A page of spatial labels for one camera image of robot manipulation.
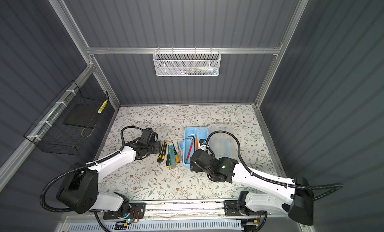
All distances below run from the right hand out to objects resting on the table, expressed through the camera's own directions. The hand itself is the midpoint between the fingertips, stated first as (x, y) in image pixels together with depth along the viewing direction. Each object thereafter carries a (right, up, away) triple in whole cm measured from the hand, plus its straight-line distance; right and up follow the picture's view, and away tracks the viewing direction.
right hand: (197, 161), depth 76 cm
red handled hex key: (-4, +2, +19) cm, 20 cm away
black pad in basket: (-61, +24, +3) cm, 66 cm away
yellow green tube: (-52, +28, +5) cm, 60 cm away
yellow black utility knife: (-22, -1, +15) cm, 27 cm away
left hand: (-25, +5, +14) cm, 29 cm away
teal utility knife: (-15, -4, +13) cm, 20 cm away
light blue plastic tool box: (-2, +9, +25) cm, 27 cm away
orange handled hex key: (0, +6, +24) cm, 25 cm away
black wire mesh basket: (-65, +18, -2) cm, 68 cm away
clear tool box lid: (+17, +5, +20) cm, 27 cm away
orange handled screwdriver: (-13, -1, +16) cm, 20 cm away
